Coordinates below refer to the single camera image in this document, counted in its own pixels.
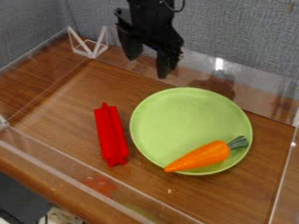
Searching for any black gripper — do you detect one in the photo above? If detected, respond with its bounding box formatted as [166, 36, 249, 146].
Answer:
[115, 7, 183, 79]

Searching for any orange toy carrot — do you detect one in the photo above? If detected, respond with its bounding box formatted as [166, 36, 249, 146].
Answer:
[163, 136, 249, 172]

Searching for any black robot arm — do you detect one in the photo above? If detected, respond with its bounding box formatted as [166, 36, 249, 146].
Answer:
[115, 0, 183, 79]

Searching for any green round plate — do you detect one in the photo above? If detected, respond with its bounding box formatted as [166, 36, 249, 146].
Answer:
[130, 87, 254, 176]

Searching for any clear acrylic corner bracket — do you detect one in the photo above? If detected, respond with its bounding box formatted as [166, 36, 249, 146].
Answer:
[67, 26, 109, 59]

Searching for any black cable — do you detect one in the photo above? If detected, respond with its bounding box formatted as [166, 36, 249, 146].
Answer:
[161, 0, 187, 14]

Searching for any clear acrylic enclosure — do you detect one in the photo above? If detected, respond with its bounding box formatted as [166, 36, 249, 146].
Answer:
[0, 32, 299, 224]

